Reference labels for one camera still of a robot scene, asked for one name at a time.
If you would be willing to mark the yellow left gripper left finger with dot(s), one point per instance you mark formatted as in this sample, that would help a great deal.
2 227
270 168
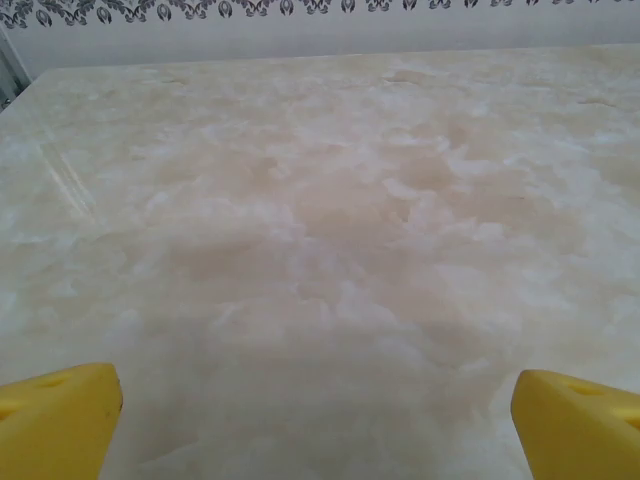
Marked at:
50 430

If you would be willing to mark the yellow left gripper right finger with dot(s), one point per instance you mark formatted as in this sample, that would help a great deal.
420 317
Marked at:
585 435

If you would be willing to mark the aluminium frame post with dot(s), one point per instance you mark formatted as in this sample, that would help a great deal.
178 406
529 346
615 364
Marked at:
11 65

